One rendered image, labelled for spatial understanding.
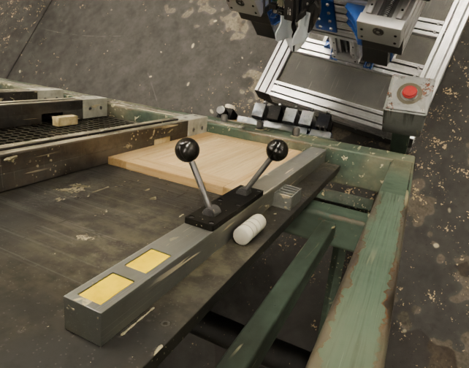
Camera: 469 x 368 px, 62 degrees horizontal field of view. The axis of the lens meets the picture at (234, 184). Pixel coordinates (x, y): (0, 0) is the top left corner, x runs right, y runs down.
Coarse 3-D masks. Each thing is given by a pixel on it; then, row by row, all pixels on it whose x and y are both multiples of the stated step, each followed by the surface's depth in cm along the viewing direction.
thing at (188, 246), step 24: (288, 168) 94; (312, 168) 107; (264, 192) 75; (240, 216) 65; (168, 240) 52; (192, 240) 53; (216, 240) 58; (120, 264) 45; (168, 264) 46; (192, 264) 52; (144, 288) 43; (168, 288) 48; (72, 312) 39; (96, 312) 37; (120, 312) 40; (96, 336) 38
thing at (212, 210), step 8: (176, 144) 58; (184, 144) 57; (192, 144) 58; (176, 152) 58; (184, 152) 57; (192, 152) 58; (184, 160) 58; (192, 160) 59; (192, 168) 59; (200, 176) 59; (200, 184) 59; (200, 192) 59; (208, 200) 59; (208, 208) 59; (216, 208) 60
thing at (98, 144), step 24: (168, 120) 120; (192, 120) 125; (24, 144) 77; (48, 144) 79; (72, 144) 83; (96, 144) 90; (120, 144) 97; (144, 144) 106; (0, 168) 70; (24, 168) 74; (48, 168) 79; (72, 168) 85
